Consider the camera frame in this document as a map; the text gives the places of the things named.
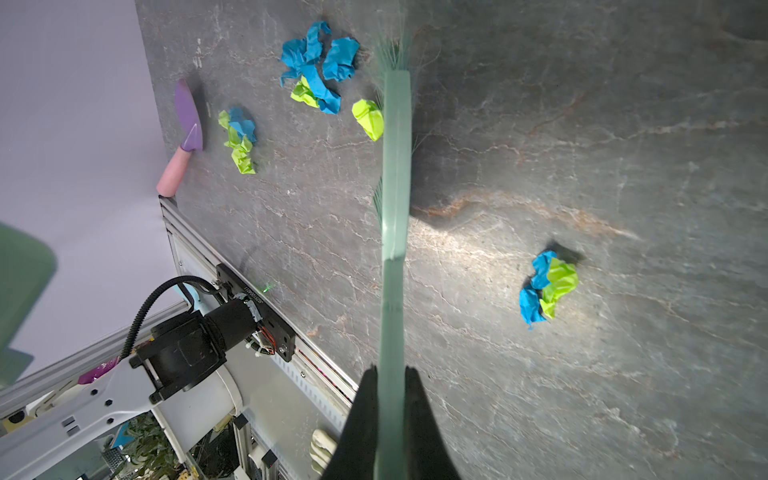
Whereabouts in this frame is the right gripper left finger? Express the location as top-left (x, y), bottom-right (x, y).
top-left (321, 366), bottom-right (379, 480)

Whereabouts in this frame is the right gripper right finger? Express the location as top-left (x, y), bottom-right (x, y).
top-left (404, 367), bottom-right (460, 480)

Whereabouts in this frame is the mint green hand brush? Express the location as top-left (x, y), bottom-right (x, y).
top-left (374, 33), bottom-right (413, 479)

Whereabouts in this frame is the mint green dustpan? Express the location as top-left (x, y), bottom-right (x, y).
top-left (1, 224), bottom-right (57, 389)

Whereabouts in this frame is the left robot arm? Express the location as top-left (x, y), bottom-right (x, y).
top-left (1, 275), bottom-right (262, 479)

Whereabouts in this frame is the green blue scrap centre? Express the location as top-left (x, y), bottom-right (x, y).
top-left (519, 250), bottom-right (579, 329)

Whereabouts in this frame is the green blue scrap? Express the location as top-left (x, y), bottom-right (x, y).
top-left (519, 250), bottom-right (579, 329)
top-left (218, 108), bottom-right (257, 175)

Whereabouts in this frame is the green blue scrap far left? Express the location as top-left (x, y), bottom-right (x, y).
top-left (218, 108), bottom-right (257, 175)

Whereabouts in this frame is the purple pink scoop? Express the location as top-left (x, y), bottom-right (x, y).
top-left (156, 79), bottom-right (204, 198)

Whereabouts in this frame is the blue paper scrap cluster left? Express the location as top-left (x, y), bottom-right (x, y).
top-left (279, 21), bottom-right (360, 115)

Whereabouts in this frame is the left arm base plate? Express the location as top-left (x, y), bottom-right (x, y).
top-left (216, 263), bottom-right (297, 363)

